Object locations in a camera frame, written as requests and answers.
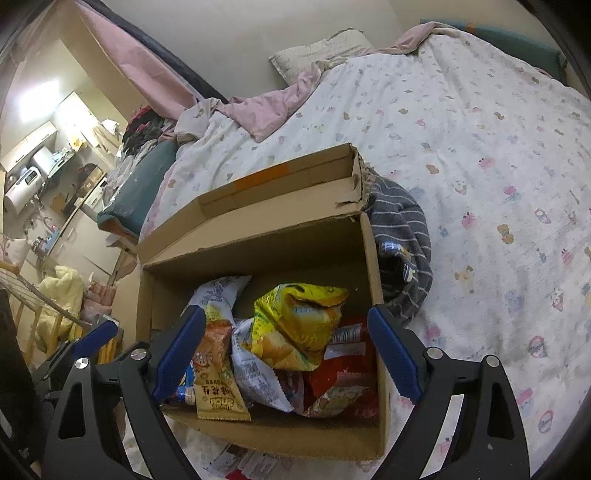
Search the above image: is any pink blanket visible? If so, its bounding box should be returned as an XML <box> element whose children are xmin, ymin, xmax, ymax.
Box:
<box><xmin>175</xmin><ymin>23</ymin><xmax>462</xmax><ymax>143</ymax></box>

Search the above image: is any pile of clothes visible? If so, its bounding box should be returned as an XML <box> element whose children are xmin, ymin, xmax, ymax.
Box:
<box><xmin>104</xmin><ymin>105</ymin><xmax>185</xmax><ymax>185</ymax></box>

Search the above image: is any yellow cloth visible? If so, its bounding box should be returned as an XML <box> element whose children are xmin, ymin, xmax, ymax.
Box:
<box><xmin>37</xmin><ymin>265</ymin><xmax>86</xmax><ymax>352</ymax></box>

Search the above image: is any white water heater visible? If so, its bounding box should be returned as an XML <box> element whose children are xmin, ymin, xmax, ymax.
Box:
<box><xmin>4</xmin><ymin>166</ymin><xmax>44</xmax><ymax>215</ymax></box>

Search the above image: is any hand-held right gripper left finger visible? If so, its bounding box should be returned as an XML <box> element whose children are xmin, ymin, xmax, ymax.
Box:
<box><xmin>41</xmin><ymin>305</ymin><xmax>208</xmax><ymax>480</ymax></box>

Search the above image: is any small white blue snack packet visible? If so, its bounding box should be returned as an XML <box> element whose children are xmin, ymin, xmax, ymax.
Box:
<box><xmin>187</xmin><ymin>275</ymin><xmax>252</xmax><ymax>324</ymax></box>

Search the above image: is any white cabinet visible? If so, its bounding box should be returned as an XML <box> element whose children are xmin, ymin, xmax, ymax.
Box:
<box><xmin>46</xmin><ymin>203</ymin><xmax>125</xmax><ymax>278</ymax></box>

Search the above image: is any grey striped cloth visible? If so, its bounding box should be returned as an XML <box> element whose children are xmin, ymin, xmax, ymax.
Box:
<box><xmin>367</xmin><ymin>173</ymin><xmax>435</xmax><ymax>324</ymax></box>

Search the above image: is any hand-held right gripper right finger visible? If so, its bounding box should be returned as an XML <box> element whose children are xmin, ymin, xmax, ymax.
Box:
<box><xmin>367</xmin><ymin>305</ymin><xmax>532</xmax><ymax>480</ymax></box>

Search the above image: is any large white blue snack packet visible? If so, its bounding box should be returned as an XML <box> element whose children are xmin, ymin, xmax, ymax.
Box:
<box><xmin>231</xmin><ymin>318</ymin><xmax>296</xmax><ymax>414</ymax></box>

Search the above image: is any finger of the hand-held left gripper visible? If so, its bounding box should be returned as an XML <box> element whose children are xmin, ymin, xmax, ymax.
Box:
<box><xmin>44</xmin><ymin>318</ymin><xmax>120</xmax><ymax>384</ymax></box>

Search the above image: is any white kitchen appliance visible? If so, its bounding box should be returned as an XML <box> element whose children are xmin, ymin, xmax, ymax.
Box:
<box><xmin>30</xmin><ymin>147</ymin><xmax>56</xmax><ymax>174</ymax></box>

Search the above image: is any cardboard box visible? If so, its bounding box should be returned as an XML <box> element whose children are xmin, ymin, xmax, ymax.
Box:
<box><xmin>136</xmin><ymin>143</ymin><xmax>393</xmax><ymax>461</ymax></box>

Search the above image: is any white printed bed blanket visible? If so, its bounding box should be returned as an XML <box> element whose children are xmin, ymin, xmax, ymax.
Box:
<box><xmin>139</xmin><ymin>32</ymin><xmax>591</xmax><ymax>472</ymax></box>

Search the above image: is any yellow snack bag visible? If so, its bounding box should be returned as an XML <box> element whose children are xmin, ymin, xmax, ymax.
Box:
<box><xmin>242</xmin><ymin>284</ymin><xmax>350</xmax><ymax>372</ymax></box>

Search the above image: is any red cartoon printed snack packet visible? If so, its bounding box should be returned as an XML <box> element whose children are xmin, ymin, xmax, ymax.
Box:
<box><xmin>302</xmin><ymin>360</ymin><xmax>379</xmax><ymax>418</ymax></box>

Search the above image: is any orange snack packet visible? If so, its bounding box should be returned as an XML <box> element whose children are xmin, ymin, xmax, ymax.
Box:
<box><xmin>193</xmin><ymin>318</ymin><xmax>252</xmax><ymax>422</ymax></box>

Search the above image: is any white purple snack packet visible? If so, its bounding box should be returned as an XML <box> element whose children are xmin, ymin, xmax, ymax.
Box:
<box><xmin>203</xmin><ymin>443</ymin><xmax>296</xmax><ymax>480</ymax></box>

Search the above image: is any black curved bar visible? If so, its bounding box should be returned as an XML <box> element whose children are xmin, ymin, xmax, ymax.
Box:
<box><xmin>83</xmin><ymin>0</ymin><xmax>228</xmax><ymax>101</ymax></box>

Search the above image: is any pink cloth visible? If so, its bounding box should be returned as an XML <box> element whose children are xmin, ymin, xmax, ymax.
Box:
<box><xmin>81</xmin><ymin>281</ymin><xmax>116</xmax><ymax>319</ymax></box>

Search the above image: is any teal cushion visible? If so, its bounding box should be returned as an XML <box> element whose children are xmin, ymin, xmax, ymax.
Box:
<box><xmin>97</xmin><ymin>138</ymin><xmax>178</xmax><ymax>236</ymax></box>

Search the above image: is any pink curtain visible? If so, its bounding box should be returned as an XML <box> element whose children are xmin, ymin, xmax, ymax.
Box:
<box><xmin>76</xmin><ymin>0</ymin><xmax>204</xmax><ymax>109</ymax></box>

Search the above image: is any beige pillow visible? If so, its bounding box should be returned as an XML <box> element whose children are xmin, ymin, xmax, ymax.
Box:
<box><xmin>269</xmin><ymin>28</ymin><xmax>375</xmax><ymax>86</ymax></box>

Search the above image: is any wooden drying rack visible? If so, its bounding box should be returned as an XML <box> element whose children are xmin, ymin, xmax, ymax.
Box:
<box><xmin>0</xmin><ymin>261</ymin><xmax>88</xmax><ymax>365</ymax></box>

